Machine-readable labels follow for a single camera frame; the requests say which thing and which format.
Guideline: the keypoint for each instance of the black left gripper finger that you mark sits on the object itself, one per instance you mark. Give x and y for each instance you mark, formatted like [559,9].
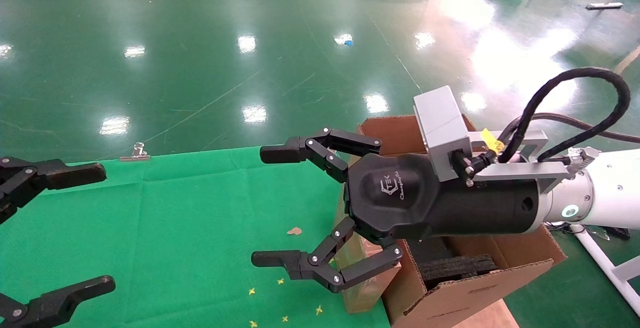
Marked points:
[60,175]
[65,298]

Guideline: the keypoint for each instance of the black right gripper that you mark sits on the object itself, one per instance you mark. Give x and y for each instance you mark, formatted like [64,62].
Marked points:
[400,203]

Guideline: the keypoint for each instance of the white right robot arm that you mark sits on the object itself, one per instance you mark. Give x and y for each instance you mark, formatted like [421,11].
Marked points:
[610,188]

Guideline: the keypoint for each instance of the small brown cardboard scrap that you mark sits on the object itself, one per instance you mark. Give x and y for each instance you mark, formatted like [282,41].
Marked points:
[294,231]

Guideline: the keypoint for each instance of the large open cardboard carton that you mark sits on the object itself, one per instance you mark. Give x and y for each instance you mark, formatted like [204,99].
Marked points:
[450,303]

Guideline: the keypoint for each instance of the silver binder clip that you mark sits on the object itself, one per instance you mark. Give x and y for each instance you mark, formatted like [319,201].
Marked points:
[136,153]

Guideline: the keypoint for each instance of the green table cloth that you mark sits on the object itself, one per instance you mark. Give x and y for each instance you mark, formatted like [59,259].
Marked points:
[175,218]

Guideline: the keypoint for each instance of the black ribbed foam strip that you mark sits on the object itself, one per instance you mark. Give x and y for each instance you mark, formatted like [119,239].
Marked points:
[457,270]

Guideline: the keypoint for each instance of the white tube table foot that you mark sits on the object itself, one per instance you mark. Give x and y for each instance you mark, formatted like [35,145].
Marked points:
[600,260]

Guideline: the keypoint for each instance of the white flat floor bar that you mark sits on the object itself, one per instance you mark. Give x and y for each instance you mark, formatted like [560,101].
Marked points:
[605,5]

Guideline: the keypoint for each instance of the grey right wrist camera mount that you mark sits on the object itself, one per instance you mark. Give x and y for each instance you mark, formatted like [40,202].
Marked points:
[440,122]

